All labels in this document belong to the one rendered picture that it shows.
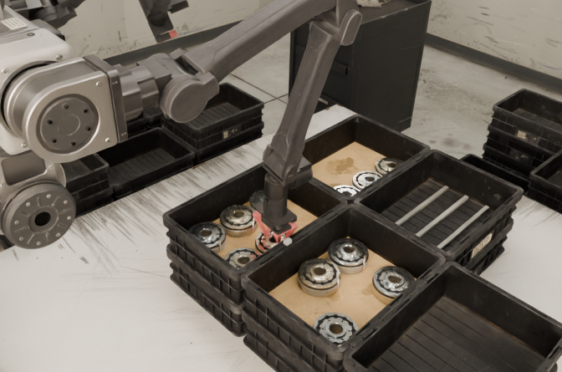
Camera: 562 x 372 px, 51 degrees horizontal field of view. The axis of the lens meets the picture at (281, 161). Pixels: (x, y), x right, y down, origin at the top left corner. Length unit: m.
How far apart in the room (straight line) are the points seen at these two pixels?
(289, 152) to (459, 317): 0.55
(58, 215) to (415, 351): 0.81
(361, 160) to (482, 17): 3.09
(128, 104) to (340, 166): 1.08
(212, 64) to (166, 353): 0.78
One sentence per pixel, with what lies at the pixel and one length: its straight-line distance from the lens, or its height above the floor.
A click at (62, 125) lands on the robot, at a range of 0.88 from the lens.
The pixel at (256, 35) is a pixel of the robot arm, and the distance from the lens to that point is 1.03.
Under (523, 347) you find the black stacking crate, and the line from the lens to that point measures 1.46.
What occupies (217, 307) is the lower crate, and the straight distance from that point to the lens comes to 1.51.
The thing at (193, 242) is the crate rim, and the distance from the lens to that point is 1.44.
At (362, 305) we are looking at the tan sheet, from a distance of 1.44.
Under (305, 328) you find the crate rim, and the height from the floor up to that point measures 0.93.
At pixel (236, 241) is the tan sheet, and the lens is 1.58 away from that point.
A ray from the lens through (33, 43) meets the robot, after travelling 0.96.
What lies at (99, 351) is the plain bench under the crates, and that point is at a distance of 1.55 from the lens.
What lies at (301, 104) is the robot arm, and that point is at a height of 1.28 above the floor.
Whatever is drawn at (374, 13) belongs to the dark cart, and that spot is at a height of 0.86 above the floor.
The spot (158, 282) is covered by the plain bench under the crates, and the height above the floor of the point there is 0.70.
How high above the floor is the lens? 1.87
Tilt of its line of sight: 33 degrees down
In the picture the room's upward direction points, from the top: 2 degrees clockwise
